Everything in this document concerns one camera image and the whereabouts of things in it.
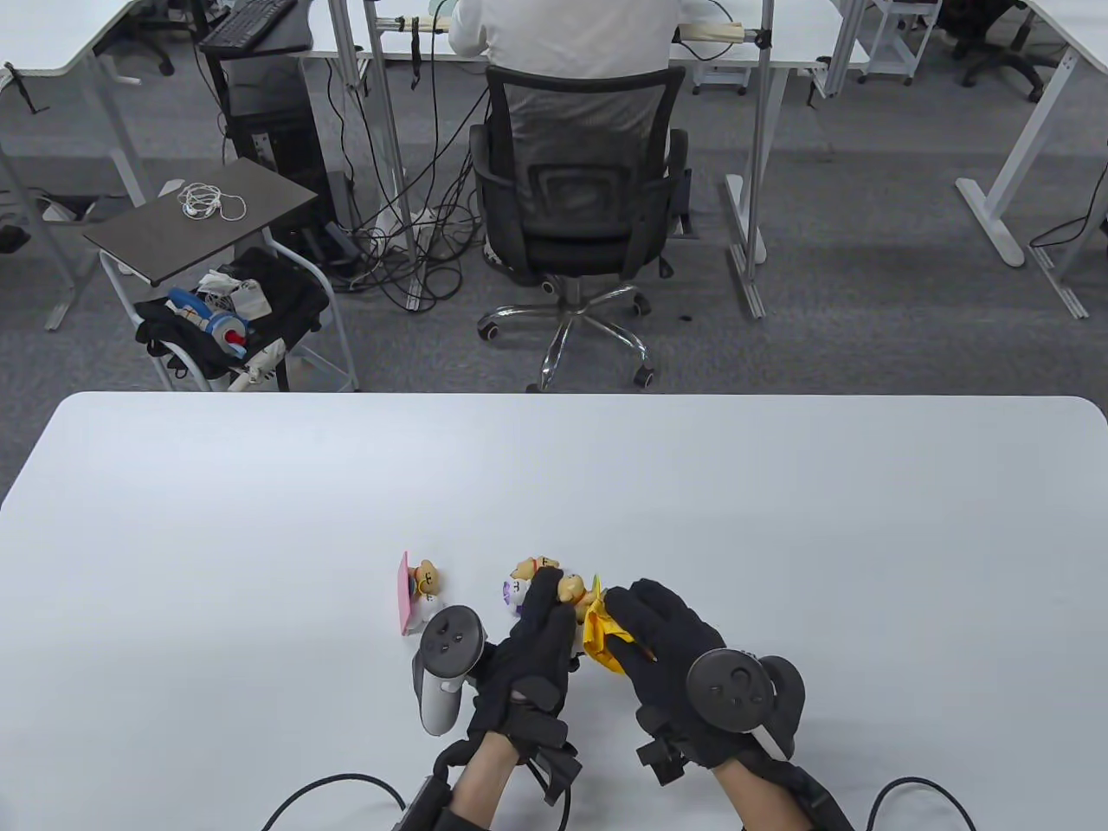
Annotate person's left hand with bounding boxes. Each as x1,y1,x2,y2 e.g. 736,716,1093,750
466,567,581,747

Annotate person's right hand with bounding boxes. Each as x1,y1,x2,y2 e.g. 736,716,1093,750
603,578,806,771

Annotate yellow dusting cloth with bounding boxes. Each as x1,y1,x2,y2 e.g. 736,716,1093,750
578,597,654,676

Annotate black white handheld controller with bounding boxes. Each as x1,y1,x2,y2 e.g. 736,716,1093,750
686,649,806,763
410,606,491,737

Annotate bear ornament green board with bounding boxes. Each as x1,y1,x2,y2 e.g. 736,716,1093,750
557,571,600,626

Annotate bear ornament purple base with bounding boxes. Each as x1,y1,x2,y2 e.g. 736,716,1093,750
502,556,564,615

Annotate bear ornament pink board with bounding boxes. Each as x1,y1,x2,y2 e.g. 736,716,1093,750
396,551,447,637

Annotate black forearm electronics box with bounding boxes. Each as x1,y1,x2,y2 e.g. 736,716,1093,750
394,775,455,831
783,762,858,831

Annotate person's left forearm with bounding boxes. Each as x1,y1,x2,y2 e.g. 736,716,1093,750
446,731,520,831

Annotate person's right forearm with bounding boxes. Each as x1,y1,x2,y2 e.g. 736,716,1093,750
714,753,854,831

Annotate black mesh office chair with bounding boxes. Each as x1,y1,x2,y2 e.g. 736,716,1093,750
467,68,693,392

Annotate black bag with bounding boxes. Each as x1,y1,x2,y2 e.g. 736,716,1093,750
134,247,332,382

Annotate blue red white toy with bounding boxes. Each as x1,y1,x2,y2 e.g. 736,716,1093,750
167,288,254,358

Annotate white power strip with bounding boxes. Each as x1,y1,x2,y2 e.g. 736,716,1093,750
377,208,442,261

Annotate white crumpled plastic bag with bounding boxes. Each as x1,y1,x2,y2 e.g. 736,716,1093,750
197,270,271,317

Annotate dark top white cart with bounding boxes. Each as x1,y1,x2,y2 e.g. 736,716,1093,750
84,158,362,395

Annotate white earphones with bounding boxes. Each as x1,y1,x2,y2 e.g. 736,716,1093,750
177,182,248,222

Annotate black computer tower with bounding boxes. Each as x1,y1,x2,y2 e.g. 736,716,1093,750
223,59,337,226

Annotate white office desk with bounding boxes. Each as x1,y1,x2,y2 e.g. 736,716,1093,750
299,0,871,265
0,0,144,330
957,0,1108,319

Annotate black swivel chair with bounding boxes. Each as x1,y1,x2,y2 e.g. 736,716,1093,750
939,0,1061,103
93,0,228,77

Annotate black keyboard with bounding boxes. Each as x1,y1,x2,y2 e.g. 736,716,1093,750
199,0,300,51

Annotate black wrist camera block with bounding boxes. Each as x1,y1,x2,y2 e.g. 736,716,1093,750
636,723,689,784
519,736,581,806

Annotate black glove cable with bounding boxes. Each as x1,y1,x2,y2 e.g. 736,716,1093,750
866,777,979,831
262,773,406,831

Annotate black cable bundle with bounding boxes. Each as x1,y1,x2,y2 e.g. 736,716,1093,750
325,52,486,312

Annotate white wire cart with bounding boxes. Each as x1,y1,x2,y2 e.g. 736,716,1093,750
857,0,944,86

